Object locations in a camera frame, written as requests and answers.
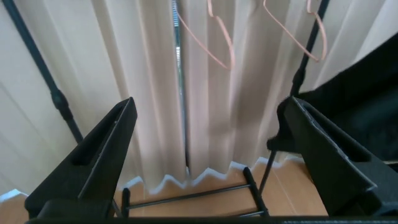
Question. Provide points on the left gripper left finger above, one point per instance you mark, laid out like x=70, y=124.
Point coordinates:
x=90, y=177

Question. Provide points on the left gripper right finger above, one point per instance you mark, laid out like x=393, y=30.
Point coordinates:
x=335, y=183

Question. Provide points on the black shorts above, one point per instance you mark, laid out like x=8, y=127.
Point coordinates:
x=357, y=93

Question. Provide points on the black clothes rack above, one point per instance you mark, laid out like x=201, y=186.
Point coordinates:
x=59, y=101

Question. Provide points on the pink clothes hanger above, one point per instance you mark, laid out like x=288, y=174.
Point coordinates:
x=323, y=37
x=228, y=46

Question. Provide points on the beige curtain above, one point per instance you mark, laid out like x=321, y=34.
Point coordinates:
x=140, y=77

